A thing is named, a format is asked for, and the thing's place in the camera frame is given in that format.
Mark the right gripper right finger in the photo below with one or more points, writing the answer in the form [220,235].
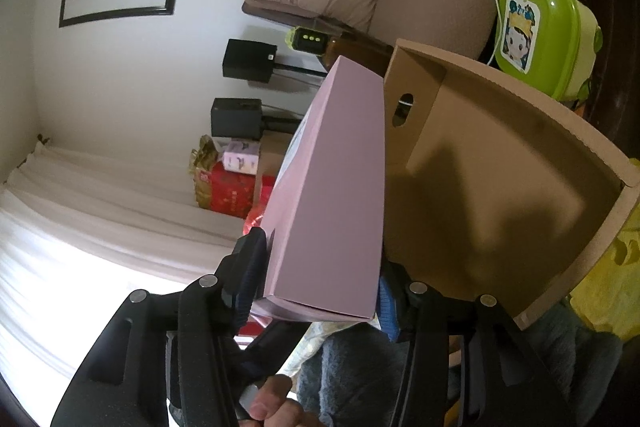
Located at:
[502,381]

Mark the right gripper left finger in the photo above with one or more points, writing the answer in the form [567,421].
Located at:
[164,359]

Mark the red foil ball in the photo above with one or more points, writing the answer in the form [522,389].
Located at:
[254,217]

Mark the person's right hand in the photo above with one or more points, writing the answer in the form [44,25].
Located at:
[272,408]

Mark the yellow plastic bag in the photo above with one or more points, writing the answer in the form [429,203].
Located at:
[607,299]

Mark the white curtain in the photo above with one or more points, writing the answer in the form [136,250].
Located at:
[78,233]

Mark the red tall gift bag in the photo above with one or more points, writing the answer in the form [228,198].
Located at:
[233,193]

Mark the large open cardboard box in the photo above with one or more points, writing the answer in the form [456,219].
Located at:
[491,186]

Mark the brown paper bag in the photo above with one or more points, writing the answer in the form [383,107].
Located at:
[201,164]

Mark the small pink white box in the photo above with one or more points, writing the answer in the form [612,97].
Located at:
[241,157]

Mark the brown cardboard box stack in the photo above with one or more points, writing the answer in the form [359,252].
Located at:
[273,147]

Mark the left black speaker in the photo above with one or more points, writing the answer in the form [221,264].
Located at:
[236,118]

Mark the black speaker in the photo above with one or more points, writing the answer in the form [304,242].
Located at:
[236,118]
[249,60]

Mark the right black speaker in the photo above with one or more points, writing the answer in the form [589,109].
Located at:
[249,60]

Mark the green cartoon lunch box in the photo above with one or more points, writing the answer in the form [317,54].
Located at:
[551,45]

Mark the green portable radio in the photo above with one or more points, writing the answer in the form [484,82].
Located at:
[307,40]

